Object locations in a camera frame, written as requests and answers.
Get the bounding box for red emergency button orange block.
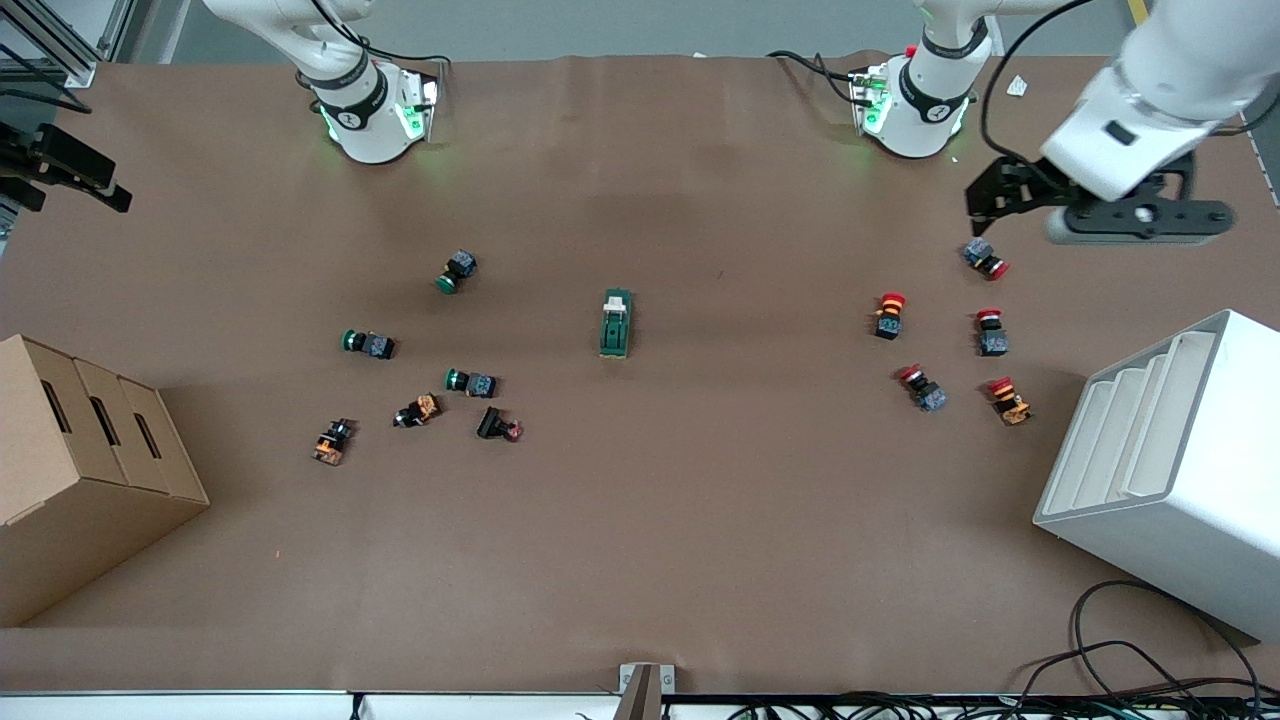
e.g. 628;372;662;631
872;291;909;342
986;376;1034;428

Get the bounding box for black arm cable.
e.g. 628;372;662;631
980;0;1096;181
308;0;453;69

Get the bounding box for aluminium profile frame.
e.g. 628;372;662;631
0;0;136;91

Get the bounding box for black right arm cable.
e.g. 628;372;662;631
308;0;453;69

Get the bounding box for black left base cable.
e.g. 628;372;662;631
766;48;863;103

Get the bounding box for brown cardboard box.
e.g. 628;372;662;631
0;333;212;629

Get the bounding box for black square button red terminals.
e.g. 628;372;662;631
475;405;525;443

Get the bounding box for brown table cover mat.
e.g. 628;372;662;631
0;55;1280;696

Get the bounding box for white stepped storage rack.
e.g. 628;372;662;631
1032;308;1280;644

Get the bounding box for grey metal bracket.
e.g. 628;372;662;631
618;662;677;720

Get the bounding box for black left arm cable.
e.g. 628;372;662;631
980;0;1096;181

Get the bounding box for black looped cable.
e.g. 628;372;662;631
1010;580;1269;701

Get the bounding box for black cable bundle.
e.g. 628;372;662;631
730;688;1280;720

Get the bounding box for green load switch white handle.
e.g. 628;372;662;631
598;288;635;360

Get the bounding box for black selector switch orange block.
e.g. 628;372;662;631
311;418;357;468
392;393;443;430

